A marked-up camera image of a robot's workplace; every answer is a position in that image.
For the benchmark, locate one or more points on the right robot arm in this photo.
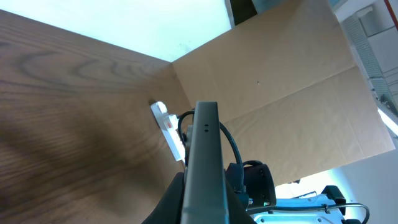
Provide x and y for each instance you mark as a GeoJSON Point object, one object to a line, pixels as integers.
{"type": "Point", "coordinates": [252, 189]}

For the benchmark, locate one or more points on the white power strip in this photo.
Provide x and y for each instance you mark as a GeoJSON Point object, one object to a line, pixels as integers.
{"type": "Point", "coordinates": [172, 138]}

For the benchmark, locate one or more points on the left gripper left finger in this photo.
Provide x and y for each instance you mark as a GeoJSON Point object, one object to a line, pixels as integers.
{"type": "Point", "coordinates": [168, 210]}

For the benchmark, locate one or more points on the white USB charger adapter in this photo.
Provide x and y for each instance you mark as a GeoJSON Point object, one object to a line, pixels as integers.
{"type": "Point", "coordinates": [171, 122]}

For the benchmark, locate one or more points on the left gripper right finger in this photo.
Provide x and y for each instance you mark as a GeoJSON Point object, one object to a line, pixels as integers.
{"type": "Point", "coordinates": [237, 214]}

